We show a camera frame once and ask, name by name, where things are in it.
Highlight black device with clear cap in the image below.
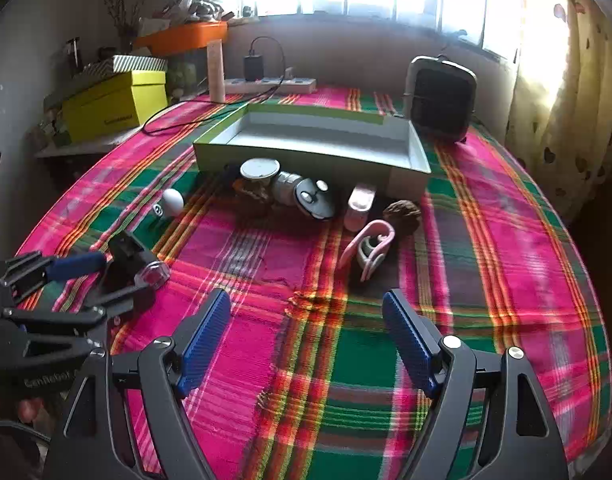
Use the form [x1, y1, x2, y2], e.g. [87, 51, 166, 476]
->
[106, 232, 172, 311]

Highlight white side table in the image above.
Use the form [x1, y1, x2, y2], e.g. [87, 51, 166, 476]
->
[36, 127, 147, 161]

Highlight black charger with cable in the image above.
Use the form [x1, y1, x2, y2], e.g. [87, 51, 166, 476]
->
[142, 36, 288, 137]

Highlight crumpled paper pile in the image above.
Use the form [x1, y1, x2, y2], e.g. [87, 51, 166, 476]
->
[158, 0, 237, 26]

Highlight striped box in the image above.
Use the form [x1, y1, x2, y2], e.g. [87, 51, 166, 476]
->
[68, 55, 169, 81]

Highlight pink green plaid tablecloth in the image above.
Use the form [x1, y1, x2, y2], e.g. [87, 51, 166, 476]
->
[13, 85, 612, 480]

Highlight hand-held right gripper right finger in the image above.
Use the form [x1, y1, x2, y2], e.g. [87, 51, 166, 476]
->
[382, 288, 569, 480]

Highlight yellow box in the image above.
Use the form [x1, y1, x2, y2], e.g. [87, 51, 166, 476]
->
[61, 71, 168, 143]

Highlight grey space heater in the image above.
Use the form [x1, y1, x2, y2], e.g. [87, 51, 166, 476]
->
[402, 55, 478, 143]

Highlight dried branches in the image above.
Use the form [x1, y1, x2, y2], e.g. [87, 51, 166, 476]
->
[93, 0, 154, 41]

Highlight orange box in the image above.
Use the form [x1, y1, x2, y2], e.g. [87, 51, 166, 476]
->
[133, 21, 229, 57]

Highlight pink and white clip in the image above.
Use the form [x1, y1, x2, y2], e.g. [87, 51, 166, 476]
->
[343, 183, 378, 232]
[337, 219, 397, 283]

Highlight white egg-shaped knob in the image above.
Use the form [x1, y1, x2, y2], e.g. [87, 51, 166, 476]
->
[152, 189, 185, 218]

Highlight small clear jar white cap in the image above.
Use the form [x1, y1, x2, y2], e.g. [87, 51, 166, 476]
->
[272, 171, 307, 206]

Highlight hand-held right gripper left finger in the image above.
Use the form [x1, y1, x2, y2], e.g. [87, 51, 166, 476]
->
[43, 287, 233, 480]

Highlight white power strip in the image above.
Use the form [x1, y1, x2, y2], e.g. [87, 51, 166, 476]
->
[225, 77, 318, 95]

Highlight white cardboard box green rim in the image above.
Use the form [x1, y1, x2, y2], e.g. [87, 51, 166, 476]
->
[192, 102, 432, 196]

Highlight person's left hand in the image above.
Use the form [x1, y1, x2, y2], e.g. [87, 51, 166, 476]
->
[13, 397, 44, 426]

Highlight black round device white buttons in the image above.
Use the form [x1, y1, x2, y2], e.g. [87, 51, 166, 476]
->
[293, 177, 337, 222]

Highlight heart print curtain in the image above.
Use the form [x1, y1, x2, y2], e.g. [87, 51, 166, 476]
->
[503, 0, 612, 226]

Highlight glass jar dark lid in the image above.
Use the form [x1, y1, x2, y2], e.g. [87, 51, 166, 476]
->
[66, 37, 84, 73]

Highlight brown walnut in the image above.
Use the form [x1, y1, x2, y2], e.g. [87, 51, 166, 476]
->
[233, 179, 274, 218]
[383, 200, 423, 233]

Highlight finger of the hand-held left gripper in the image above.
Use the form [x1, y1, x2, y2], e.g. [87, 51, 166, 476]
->
[1, 280, 157, 333]
[0, 251, 109, 306]

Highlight pink tube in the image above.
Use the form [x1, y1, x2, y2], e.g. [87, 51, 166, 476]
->
[208, 39, 227, 102]

